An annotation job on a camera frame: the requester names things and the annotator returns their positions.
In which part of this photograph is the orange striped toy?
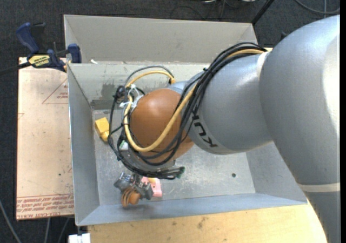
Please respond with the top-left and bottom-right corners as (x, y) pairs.
(121, 188), (142, 208)

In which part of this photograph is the pink block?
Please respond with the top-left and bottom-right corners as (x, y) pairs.
(141, 177), (163, 199)

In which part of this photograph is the yellow block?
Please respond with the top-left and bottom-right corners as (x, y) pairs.
(94, 117), (111, 143)

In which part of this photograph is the grey metal bin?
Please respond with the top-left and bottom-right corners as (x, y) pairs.
(63, 15), (309, 227)

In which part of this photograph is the brown cardboard board red print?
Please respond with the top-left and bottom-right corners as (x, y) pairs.
(16, 57), (75, 221)

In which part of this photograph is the black cylinder on white bracket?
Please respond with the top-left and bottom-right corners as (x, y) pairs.
(113, 85), (144, 109)

